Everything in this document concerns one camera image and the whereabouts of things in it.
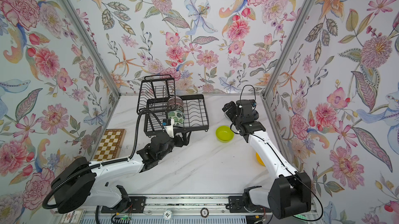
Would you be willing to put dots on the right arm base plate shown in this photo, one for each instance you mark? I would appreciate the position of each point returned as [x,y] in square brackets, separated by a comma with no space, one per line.
[236,205]

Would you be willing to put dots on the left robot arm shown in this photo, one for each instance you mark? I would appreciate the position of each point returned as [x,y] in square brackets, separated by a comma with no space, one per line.
[85,183]

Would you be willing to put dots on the wooden chessboard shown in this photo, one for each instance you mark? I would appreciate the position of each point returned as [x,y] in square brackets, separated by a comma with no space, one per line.
[110,145]

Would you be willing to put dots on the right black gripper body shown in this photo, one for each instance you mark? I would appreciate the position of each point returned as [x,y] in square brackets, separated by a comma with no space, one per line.
[233,115]

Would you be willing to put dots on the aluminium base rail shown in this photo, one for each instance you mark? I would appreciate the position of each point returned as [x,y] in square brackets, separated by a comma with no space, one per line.
[186,204]

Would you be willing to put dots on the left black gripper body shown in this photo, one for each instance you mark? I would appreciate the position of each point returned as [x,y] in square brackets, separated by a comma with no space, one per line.
[172,143]

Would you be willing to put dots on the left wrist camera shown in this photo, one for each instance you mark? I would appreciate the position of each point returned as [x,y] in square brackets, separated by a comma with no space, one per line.
[168,125]

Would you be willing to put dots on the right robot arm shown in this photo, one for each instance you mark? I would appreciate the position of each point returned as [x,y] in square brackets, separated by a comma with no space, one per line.
[290,193]

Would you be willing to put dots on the black wire dish rack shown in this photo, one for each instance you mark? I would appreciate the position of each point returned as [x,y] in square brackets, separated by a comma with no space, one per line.
[159,101]

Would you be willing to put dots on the lime green bowl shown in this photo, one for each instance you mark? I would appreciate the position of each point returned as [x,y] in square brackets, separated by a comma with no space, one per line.
[224,134]

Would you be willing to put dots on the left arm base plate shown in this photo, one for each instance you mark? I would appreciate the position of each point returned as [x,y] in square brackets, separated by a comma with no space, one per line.
[133,205]

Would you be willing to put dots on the yellow bowl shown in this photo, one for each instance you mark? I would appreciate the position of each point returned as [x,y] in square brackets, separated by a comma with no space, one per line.
[259,160]

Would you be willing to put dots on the pink striped bowl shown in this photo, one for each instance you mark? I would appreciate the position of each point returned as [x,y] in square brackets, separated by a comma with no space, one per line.
[175,101]

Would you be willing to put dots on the green leaf pattern bowl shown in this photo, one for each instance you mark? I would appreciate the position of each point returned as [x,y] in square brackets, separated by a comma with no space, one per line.
[177,116]

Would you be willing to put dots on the black white patterned bowl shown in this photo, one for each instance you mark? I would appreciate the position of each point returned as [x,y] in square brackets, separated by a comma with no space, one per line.
[178,108]

